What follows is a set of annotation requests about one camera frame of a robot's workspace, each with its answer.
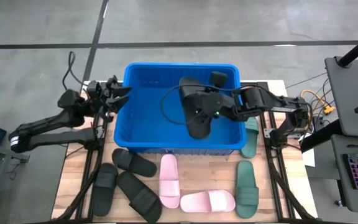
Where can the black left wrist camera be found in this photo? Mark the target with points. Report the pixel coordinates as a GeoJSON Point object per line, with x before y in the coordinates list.
{"type": "Point", "coordinates": [94, 88]}

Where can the green slide sandal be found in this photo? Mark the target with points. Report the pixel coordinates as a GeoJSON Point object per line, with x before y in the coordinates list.
{"type": "Point", "coordinates": [249, 146]}
{"type": "Point", "coordinates": [246, 174]}

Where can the black desk support bar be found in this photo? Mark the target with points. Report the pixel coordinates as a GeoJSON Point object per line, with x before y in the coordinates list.
{"type": "Point", "coordinates": [322, 137]}

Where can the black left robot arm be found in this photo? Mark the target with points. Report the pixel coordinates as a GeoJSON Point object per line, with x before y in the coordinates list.
{"type": "Point", "coordinates": [42, 123]}

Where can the black stand pole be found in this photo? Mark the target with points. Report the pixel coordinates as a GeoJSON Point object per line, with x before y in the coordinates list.
{"type": "Point", "coordinates": [357, 49]}

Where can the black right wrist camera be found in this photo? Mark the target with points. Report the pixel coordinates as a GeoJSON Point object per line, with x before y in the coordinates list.
{"type": "Point", "coordinates": [218, 78]}

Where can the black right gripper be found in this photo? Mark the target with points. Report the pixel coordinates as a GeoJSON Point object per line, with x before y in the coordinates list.
{"type": "Point", "coordinates": [213, 104]}

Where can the grey keyboard desk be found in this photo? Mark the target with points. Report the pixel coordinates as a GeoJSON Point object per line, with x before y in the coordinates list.
{"type": "Point", "coordinates": [353, 200]}

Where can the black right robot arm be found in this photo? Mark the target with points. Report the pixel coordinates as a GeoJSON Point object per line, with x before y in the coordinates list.
{"type": "Point", "coordinates": [278, 104]}

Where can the black desk castor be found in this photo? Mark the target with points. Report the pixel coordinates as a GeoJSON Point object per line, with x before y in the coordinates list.
{"type": "Point", "coordinates": [339, 203]}

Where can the black metal table frame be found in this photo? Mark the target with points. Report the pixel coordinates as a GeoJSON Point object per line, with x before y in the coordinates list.
{"type": "Point", "coordinates": [95, 155]}
{"type": "Point", "coordinates": [273, 165]}

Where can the black slide sandal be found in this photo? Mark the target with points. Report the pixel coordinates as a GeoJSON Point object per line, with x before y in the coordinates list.
{"type": "Point", "coordinates": [141, 168]}
{"type": "Point", "coordinates": [129, 186]}
{"type": "Point", "coordinates": [197, 132]}
{"type": "Point", "coordinates": [104, 199]}

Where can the white paper sheet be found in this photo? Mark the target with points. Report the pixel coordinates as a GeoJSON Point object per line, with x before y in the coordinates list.
{"type": "Point", "coordinates": [309, 157]}

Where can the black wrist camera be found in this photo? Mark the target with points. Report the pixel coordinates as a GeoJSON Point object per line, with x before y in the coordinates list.
{"type": "Point", "coordinates": [94, 88]}
{"type": "Point", "coordinates": [218, 78]}

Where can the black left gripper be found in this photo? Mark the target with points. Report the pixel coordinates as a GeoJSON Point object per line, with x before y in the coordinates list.
{"type": "Point", "coordinates": [110, 93]}

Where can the pink slide sandal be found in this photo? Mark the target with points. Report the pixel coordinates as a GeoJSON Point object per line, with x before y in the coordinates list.
{"type": "Point", "coordinates": [197, 202]}
{"type": "Point", "coordinates": [169, 168]}

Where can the blue plastic bin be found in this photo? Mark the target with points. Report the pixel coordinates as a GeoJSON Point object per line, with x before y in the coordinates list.
{"type": "Point", "coordinates": [148, 124]}

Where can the grey desk top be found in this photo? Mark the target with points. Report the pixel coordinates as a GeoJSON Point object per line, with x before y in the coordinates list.
{"type": "Point", "coordinates": [346, 93]}

